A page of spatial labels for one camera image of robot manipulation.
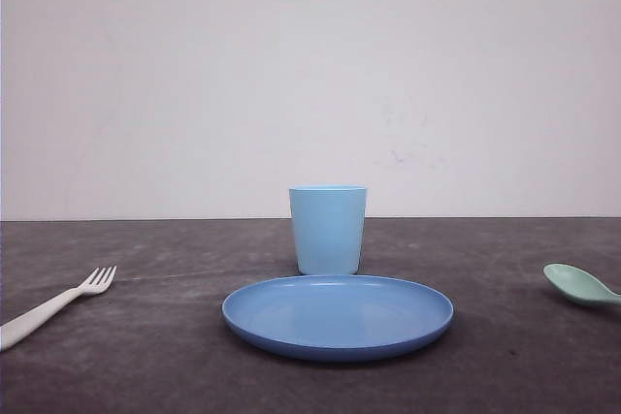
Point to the light blue plastic cup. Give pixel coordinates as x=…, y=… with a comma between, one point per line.
x=328, y=225

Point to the white plastic fork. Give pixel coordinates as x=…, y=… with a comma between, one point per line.
x=14, y=331

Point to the mint green plastic spoon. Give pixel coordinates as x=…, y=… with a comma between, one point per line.
x=579, y=286

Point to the blue plastic plate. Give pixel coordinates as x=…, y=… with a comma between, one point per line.
x=338, y=318

